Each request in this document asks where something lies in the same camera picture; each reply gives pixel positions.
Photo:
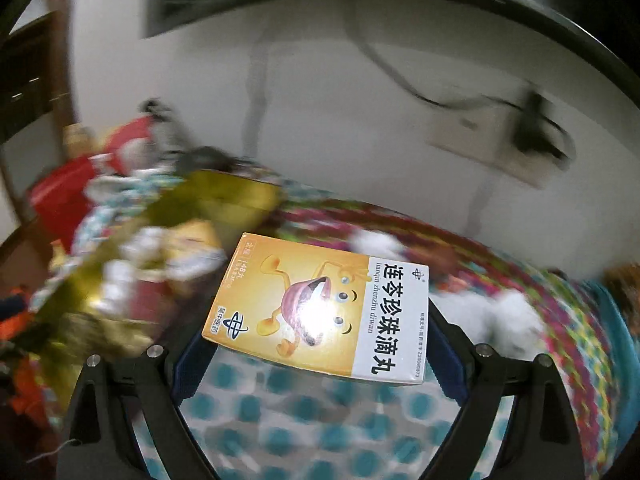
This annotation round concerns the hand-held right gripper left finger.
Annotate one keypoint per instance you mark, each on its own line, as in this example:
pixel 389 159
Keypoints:
pixel 187 375

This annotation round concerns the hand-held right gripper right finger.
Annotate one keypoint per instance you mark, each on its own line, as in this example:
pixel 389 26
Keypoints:
pixel 450 360

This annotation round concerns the white paper ball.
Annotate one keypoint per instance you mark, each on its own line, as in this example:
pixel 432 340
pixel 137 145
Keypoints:
pixel 117 277
pixel 145 241

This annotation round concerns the yellow cartoon medicine box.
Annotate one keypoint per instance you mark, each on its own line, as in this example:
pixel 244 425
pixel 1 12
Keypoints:
pixel 310 305

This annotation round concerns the gold tin box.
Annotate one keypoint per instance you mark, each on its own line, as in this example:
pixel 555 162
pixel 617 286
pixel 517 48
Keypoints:
pixel 220 195

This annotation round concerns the polka-dot tablecloth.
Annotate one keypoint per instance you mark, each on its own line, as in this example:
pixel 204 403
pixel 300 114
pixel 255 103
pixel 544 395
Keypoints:
pixel 310 425

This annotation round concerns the orange-suited doll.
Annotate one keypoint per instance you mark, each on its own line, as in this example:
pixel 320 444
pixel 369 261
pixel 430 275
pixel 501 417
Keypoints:
pixel 22 350

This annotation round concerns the blue cloth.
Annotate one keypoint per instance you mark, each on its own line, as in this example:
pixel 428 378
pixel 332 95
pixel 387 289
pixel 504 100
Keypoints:
pixel 617 360

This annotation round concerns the brown snack packet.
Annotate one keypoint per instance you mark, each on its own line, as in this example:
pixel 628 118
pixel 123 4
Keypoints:
pixel 624 276

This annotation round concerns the red paper bag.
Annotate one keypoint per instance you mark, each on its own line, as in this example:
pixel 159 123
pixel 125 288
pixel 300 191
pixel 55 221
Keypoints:
pixel 65 195

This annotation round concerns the red cloth bag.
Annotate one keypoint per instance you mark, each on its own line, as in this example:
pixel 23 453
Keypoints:
pixel 131 135

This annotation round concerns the black power adapter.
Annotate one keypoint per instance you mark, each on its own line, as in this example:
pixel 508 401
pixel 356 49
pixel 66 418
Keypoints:
pixel 531 122

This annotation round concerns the black-trigger spray bottle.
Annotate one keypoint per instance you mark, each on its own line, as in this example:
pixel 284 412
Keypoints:
pixel 162 120

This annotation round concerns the brown wooden door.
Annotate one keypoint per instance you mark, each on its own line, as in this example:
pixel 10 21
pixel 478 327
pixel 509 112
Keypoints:
pixel 30 100

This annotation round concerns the white wall socket plate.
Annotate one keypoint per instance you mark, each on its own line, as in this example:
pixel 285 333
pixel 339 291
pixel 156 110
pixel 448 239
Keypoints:
pixel 475 135

